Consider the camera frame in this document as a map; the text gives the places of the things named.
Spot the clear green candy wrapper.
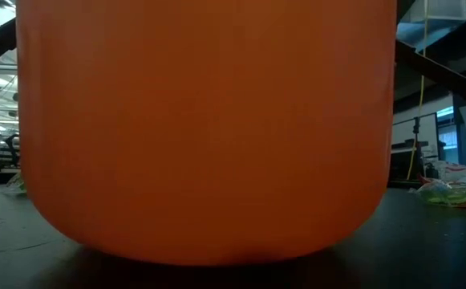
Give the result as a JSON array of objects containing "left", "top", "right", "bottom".
[{"left": 410, "top": 178, "right": 466, "bottom": 207}]

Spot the orange plastic bucket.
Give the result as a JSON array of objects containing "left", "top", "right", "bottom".
[{"left": 15, "top": 0, "right": 398, "bottom": 267}]

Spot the black background desk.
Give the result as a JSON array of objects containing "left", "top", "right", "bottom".
[{"left": 388, "top": 140, "right": 430, "bottom": 188}]

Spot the black tripod stand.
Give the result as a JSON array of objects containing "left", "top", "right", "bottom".
[{"left": 411, "top": 116, "right": 424, "bottom": 181}]

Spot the white board panel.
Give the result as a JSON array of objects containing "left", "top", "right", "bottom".
[{"left": 391, "top": 112, "right": 439, "bottom": 156}]

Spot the black table mat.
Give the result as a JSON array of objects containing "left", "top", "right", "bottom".
[{"left": 0, "top": 184, "right": 466, "bottom": 289}]

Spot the black background chair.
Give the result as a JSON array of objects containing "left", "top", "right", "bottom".
[{"left": 0, "top": 134, "right": 21, "bottom": 168}]

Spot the black pillar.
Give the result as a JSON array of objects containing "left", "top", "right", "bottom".
[{"left": 452, "top": 96, "right": 466, "bottom": 168}]

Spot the white storage shelving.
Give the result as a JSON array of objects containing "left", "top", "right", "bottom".
[{"left": 0, "top": 74, "right": 20, "bottom": 161}]

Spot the translucent white box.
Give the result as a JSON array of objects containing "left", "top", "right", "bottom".
[{"left": 411, "top": 0, "right": 466, "bottom": 23}]

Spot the yellow cable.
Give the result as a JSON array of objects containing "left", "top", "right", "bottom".
[{"left": 407, "top": 0, "right": 430, "bottom": 181}]

